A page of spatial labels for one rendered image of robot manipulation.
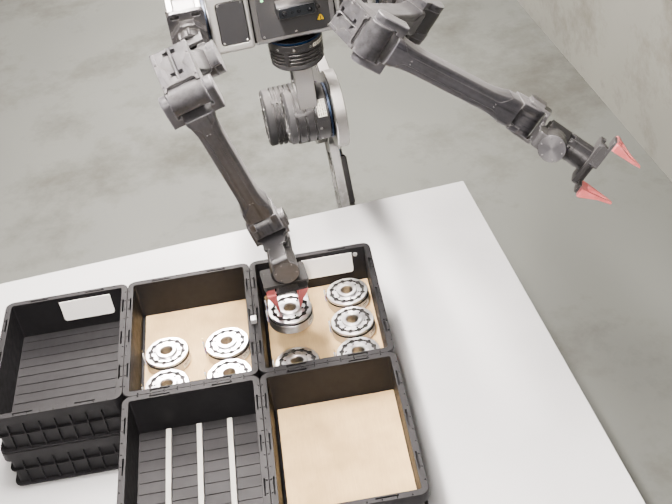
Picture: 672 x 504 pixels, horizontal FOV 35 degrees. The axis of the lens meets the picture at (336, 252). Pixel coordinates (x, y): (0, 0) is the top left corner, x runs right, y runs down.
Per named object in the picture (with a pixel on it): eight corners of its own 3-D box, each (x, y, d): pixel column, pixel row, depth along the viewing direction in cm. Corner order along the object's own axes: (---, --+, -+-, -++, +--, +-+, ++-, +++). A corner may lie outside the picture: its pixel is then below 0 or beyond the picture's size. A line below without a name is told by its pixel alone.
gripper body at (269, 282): (309, 284, 241) (305, 258, 236) (265, 294, 239) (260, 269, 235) (303, 267, 246) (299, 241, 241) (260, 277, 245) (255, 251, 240)
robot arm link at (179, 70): (185, 30, 200) (137, 53, 201) (217, 97, 202) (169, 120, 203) (213, 40, 244) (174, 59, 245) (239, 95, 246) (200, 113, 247)
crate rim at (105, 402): (9, 311, 264) (6, 303, 263) (130, 290, 265) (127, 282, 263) (-13, 429, 233) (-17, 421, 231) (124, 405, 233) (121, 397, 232)
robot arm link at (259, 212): (206, 67, 205) (156, 91, 206) (212, 84, 201) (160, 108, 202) (289, 212, 236) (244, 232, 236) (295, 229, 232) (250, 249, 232)
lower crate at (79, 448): (33, 371, 277) (19, 336, 269) (148, 351, 277) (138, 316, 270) (16, 491, 245) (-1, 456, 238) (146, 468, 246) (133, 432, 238)
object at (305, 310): (264, 301, 251) (264, 299, 251) (306, 291, 253) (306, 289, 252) (273, 329, 243) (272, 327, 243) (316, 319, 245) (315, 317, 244)
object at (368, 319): (328, 312, 257) (328, 310, 257) (370, 304, 257) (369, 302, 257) (334, 340, 249) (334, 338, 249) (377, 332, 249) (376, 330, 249)
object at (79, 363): (21, 340, 270) (7, 305, 263) (138, 319, 271) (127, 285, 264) (1, 458, 238) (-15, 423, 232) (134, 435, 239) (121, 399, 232)
